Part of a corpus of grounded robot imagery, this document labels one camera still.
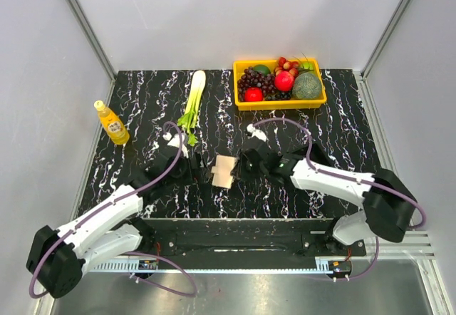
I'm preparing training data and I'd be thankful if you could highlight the beige leather card holder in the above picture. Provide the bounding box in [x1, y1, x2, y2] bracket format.
[211, 155, 237, 189]

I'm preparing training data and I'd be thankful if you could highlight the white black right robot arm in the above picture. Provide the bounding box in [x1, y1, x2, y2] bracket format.
[232, 125, 416, 255]

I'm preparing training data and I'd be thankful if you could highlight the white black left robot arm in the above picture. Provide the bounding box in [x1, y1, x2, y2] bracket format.
[26, 133, 206, 299]

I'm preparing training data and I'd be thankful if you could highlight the green white leek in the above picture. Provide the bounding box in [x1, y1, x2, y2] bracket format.
[177, 70, 206, 147]

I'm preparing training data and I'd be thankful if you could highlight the dark blue grape bunch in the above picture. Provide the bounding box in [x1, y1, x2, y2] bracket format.
[264, 91, 291, 101]

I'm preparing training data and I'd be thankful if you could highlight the yellow juice bottle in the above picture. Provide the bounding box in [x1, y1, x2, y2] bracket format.
[93, 100, 130, 145]

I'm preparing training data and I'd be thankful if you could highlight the yellow plastic fruit bin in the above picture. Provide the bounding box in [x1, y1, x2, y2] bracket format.
[233, 56, 327, 111]

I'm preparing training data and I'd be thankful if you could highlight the red purple grape bunch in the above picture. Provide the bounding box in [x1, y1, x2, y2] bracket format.
[237, 68, 276, 102]

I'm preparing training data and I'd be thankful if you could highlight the large red apple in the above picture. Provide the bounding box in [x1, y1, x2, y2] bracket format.
[274, 71, 294, 92]

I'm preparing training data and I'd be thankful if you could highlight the green netted melon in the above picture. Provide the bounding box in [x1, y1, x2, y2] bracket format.
[292, 72, 322, 100]

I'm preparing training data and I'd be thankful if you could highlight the dark green avocado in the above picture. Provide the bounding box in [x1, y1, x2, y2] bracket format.
[253, 64, 271, 76]

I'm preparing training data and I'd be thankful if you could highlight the red cherry cluster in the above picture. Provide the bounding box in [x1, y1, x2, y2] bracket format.
[274, 56, 300, 77]

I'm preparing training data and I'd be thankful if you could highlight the bright green apple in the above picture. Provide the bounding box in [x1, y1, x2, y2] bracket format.
[298, 61, 314, 73]

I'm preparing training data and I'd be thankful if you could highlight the black metal base plate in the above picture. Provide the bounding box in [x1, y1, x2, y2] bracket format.
[133, 219, 366, 273]

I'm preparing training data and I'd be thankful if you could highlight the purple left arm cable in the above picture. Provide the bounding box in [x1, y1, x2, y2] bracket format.
[28, 121, 197, 299]

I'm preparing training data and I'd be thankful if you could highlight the white slotted cable duct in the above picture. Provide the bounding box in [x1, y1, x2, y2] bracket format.
[88, 255, 351, 277]

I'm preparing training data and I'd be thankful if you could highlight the aluminium frame rail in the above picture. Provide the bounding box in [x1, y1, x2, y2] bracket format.
[48, 231, 437, 261]

